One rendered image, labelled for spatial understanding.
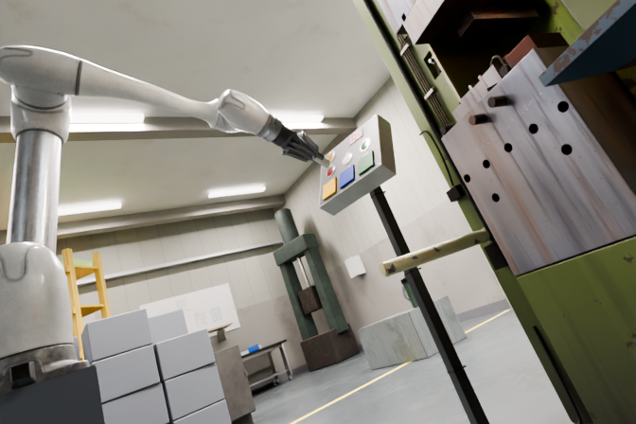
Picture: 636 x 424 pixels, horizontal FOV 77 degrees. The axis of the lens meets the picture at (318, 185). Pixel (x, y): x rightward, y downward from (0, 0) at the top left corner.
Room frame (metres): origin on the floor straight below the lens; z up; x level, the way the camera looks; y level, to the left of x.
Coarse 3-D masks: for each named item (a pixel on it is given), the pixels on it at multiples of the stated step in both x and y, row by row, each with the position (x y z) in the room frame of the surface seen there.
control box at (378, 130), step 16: (368, 128) 1.42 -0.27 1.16; (384, 128) 1.41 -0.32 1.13; (352, 144) 1.47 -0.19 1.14; (384, 144) 1.37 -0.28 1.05; (336, 160) 1.52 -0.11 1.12; (352, 160) 1.44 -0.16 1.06; (384, 160) 1.33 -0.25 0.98; (336, 176) 1.49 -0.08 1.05; (368, 176) 1.36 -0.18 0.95; (384, 176) 1.36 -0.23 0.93; (320, 192) 1.54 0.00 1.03; (336, 192) 1.45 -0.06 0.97; (352, 192) 1.44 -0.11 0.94; (368, 192) 1.44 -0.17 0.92; (320, 208) 1.52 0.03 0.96; (336, 208) 1.52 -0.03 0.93
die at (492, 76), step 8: (496, 64) 0.97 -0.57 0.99; (488, 72) 0.99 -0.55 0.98; (496, 72) 0.97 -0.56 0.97; (480, 80) 1.02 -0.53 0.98; (488, 80) 1.00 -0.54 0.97; (496, 80) 0.98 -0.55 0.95; (472, 88) 1.05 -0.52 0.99; (480, 88) 1.03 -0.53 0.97; (464, 96) 1.09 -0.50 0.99; (472, 96) 1.06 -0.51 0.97; (480, 96) 1.04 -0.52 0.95; (464, 104) 1.10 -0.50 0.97; (472, 104) 1.08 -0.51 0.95; (456, 112) 1.13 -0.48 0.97; (464, 112) 1.11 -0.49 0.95
